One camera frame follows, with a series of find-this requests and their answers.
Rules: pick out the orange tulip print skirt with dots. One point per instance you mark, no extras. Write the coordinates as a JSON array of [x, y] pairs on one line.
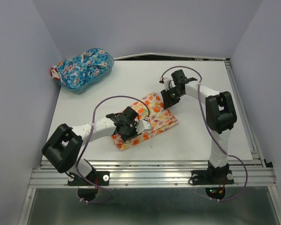
[[160, 119]]

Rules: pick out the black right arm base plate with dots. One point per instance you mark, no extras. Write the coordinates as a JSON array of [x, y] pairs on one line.
[[203, 177]]

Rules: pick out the red and white floral skirt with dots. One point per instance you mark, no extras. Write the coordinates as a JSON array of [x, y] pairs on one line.
[[55, 75]]

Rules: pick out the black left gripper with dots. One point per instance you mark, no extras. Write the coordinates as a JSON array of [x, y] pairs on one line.
[[125, 138]]

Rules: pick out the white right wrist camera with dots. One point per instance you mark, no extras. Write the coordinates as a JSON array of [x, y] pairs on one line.
[[166, 82]]

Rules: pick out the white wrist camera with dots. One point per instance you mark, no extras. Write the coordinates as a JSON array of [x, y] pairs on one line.
[[166, 82], [143, 126]]

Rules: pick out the blue floral print skirt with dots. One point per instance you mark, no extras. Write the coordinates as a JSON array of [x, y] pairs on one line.
[[84, 70]]

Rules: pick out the translucent blue plastic bin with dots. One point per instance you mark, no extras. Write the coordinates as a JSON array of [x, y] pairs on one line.
[[89, 82]]

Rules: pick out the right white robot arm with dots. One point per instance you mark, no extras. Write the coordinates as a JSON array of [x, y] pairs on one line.
[[219, 116]]

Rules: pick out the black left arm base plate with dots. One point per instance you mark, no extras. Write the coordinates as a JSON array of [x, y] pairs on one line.
[[100, 178]]

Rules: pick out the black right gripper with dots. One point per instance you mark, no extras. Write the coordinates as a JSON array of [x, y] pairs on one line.
[[167, 101]]

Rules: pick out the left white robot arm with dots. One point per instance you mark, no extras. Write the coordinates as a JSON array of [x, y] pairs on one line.
[[64, 145]]

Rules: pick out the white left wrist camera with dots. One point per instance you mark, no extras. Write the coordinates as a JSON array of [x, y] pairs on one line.
[[143, 126]]

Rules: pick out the aluminium rail frame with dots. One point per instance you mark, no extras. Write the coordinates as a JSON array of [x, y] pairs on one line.
[[151, 184]]

